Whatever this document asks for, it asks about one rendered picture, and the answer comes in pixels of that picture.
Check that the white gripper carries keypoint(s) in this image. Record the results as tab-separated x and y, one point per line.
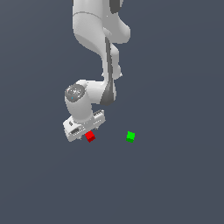
83	125

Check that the red cube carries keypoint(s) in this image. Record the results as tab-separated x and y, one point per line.
90	136

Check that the green cube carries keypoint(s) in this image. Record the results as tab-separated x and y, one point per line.
130	136

